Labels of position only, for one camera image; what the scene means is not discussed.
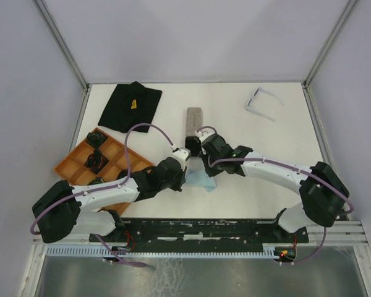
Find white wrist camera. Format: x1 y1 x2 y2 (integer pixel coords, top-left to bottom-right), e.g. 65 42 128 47
195 128 217 143
172 148 190 163

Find aluminium frame post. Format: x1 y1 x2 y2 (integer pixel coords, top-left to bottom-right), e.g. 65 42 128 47
303 0 359 88
32 0 88 89

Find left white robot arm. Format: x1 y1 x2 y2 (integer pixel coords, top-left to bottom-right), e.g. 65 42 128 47
30 157 187 244

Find grey glasses case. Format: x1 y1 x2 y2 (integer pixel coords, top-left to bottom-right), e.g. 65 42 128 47
185 107 203 137

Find blue cloth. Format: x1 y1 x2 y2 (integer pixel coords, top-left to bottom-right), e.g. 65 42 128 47
185 170 217 192

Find black rectangular case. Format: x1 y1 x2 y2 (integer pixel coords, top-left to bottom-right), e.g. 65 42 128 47
185 136 202 158

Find black folded cloth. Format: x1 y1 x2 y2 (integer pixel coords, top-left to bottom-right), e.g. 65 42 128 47
98 81 163 133

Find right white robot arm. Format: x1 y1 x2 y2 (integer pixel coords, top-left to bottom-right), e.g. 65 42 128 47
195 131 349 242

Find right aluminium frame post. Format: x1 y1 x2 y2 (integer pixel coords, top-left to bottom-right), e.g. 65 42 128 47
303 0 359 88

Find lavender sunglasses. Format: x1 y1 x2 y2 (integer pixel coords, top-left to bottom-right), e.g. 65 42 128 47
244 86 284 122

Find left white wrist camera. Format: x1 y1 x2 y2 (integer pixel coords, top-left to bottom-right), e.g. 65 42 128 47
172 148 190 163

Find black coiled item in tray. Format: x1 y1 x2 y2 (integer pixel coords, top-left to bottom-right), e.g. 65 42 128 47
88 177 105 186

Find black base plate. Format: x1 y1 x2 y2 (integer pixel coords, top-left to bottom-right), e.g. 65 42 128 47
101 218 309 252

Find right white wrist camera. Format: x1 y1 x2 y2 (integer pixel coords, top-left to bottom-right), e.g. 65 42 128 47
195 128 217 143

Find orange divided tray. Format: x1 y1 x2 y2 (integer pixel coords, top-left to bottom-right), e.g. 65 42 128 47
54 127 154 215

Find black item in tray middle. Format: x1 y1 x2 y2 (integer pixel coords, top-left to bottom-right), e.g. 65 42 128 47
84 149 108 173

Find white slotted cable duct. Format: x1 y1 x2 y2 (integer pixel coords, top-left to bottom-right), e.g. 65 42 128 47
46 240 293 259

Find left aluminium frame post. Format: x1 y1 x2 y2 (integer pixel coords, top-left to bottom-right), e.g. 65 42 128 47
32 0 88 89

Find black item in tray rear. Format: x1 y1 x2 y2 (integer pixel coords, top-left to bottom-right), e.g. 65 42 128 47
87 131 107 149

